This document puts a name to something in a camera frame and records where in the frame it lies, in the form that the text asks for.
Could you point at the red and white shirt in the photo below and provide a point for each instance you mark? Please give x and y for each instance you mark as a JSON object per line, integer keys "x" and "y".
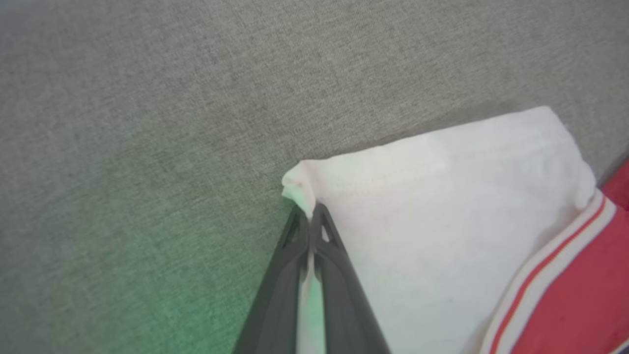
{"x": 442, "y": 221}

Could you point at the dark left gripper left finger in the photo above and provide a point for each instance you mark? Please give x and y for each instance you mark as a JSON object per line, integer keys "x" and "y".
{"x": 275, "y": 314}

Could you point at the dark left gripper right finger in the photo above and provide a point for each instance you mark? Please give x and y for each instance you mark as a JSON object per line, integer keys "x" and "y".
{"x": 344, "y": 314}

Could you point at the grey fabric sofa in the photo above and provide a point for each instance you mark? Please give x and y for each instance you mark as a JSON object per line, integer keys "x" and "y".
{"x": 147, "y": 147}

